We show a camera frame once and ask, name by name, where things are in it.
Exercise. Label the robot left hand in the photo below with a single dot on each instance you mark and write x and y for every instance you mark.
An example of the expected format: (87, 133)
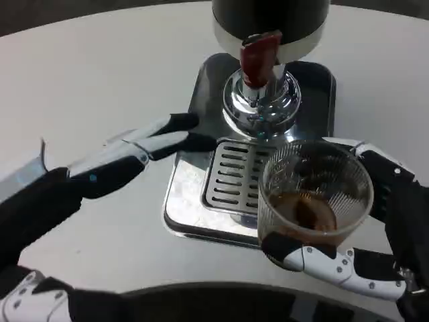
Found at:
(50, 204)

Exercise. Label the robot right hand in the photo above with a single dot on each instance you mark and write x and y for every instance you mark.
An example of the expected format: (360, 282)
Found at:
(402, 214)

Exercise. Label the clear ribbed glass cup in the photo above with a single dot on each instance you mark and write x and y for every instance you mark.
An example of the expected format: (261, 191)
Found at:
(315, 201)

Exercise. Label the steel drip tray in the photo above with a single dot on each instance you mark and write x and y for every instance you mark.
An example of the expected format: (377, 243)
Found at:
(187, 201)

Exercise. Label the slotted steel drip grid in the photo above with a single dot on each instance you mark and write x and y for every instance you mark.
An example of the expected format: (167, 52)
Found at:
(231, 174)

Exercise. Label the black steel drink dispenser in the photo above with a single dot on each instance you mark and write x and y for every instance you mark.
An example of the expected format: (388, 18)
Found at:
(268, 16)

